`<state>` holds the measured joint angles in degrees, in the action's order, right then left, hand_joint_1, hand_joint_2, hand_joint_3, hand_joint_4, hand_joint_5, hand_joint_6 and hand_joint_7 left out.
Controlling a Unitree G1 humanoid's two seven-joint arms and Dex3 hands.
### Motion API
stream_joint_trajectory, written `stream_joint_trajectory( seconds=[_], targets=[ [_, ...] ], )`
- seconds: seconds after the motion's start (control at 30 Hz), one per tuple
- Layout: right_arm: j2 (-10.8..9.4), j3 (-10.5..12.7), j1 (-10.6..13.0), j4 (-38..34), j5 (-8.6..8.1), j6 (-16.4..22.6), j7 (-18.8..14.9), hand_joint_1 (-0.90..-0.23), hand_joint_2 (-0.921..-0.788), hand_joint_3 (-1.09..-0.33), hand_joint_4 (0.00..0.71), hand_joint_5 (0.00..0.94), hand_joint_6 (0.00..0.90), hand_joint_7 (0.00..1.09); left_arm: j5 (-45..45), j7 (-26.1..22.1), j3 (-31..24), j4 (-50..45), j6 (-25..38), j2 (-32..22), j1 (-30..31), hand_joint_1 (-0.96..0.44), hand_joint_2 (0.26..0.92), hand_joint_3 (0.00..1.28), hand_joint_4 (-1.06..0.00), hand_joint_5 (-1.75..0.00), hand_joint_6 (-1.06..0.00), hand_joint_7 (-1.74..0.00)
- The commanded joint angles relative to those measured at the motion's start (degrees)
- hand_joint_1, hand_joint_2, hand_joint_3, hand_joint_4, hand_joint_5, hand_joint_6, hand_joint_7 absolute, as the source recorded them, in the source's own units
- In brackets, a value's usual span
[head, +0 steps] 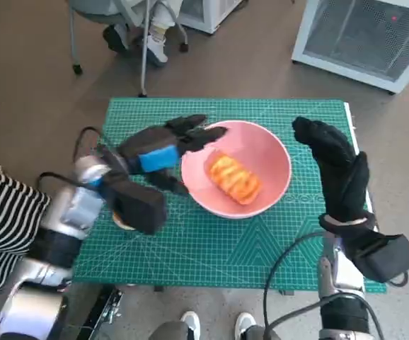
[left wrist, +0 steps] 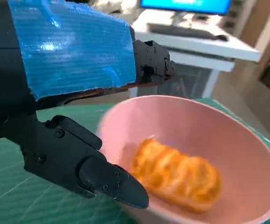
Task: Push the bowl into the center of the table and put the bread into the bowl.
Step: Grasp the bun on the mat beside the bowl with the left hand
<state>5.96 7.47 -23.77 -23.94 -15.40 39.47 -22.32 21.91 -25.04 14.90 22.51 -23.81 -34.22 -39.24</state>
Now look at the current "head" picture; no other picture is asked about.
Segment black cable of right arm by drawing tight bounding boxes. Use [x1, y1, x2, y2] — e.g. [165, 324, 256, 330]
[263, 232, 328, 340]

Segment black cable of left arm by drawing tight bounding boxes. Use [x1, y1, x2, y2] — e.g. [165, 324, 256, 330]
[36, 127, 103, 185]

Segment standing person's legs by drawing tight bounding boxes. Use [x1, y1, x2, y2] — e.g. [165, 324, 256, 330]
[147, 310, 280, 340]

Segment person beside table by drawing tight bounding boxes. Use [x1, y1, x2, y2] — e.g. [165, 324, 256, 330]
[0, 129, 52, 291]

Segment black cable of right camera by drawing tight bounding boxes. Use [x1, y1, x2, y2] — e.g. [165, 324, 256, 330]
[384, 271, 409, 287]

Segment pink bowl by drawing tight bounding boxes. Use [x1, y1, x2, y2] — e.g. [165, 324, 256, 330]
[180, 120, 292, 220]

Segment black metal bracket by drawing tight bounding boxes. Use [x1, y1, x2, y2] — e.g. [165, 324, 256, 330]
[75, 283, 125, 340]

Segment grey chair with castors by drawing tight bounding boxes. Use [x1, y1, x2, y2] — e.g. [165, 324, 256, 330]
[68, 0, 191, 75]

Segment seated person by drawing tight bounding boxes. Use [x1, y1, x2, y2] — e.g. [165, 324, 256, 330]
[101, 0, 184, 68]

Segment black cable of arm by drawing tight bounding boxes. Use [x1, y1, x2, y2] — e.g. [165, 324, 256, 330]
[263, 232, 328, 340]
[36, 127, 103, 185]

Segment right robot hand black glove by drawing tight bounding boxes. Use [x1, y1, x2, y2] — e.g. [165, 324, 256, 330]
[292, 115, 371, 219]

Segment green cutting mat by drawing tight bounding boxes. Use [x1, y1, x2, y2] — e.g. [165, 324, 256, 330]
[70, 98, 389, 294]

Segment long orange glazed bread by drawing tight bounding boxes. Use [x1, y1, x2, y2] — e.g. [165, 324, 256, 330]
[206, 148, 263, 206]

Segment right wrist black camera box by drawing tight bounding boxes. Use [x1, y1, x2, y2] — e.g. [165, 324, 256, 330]
[351, 226, 409, 283]

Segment white cabinet with mesh panel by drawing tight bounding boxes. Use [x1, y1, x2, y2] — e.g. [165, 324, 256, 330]
[291, 0, 409, 95]

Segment silver metal leg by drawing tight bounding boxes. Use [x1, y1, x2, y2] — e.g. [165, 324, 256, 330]
[137, 0, 154, 98]

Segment round tan bread bun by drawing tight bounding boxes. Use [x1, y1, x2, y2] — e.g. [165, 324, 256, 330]
[112, 210, 137, 232]

